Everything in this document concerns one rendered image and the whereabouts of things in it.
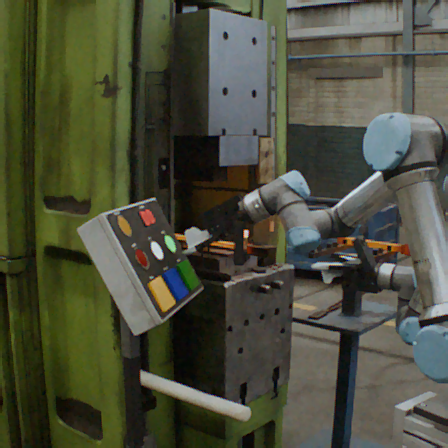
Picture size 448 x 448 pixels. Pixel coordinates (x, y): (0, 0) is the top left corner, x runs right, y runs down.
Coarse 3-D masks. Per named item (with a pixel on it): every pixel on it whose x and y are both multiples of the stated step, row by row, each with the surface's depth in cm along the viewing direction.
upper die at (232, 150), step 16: (176, 144) 208; (192, 144) 204; (208, 144) 200; (224, 144) 198; (240, 144) 205; (256, 144) 211; (176, 160) 209; (192, 160) 205; (208, 160) 200; (224, 160) 199; (240, 160) 205; (256, 160) 212
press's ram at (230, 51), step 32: (192, 32) 192; (224, 32) 193; (256, 32) 205; (192, 64) 193; (224, 64) 194; (256, 64) 207; (192, 96) 195; (224, 96) 196; (256, 96) 208; (192, 128) 196; (224, 128) 198; (256, 128) 210
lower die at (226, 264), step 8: (184, 240) 225; (184, 248) 218; (216, 248) 215; (224, 248) 213; (232, 248) 211; (192, 256) 209; (200, 256) 207; (208, 256) 207; (216, 256) 207; (224, 256) 207; (232, 256) 207; (248, 256) 214; (256, 256) 217; (200, 264) 208; (208, 264) 205; (216, 264) 203; (224, 264) 205; (232, 264) 208; (248, 264) 214; (256, 264) 218; (232, 272) 208; (240, 272) 212
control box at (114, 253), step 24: (120, 216) 149; (144, 216) 162; (96, 240) 143; (120, 240) 144; (144, 240) 155; (96, 264) 144; (120, 264) 143; (168, 264) 161; (120, 288) 144; (144, 288) 143; (168, 288) 154; (144, 312) 143; (168, 312) 148
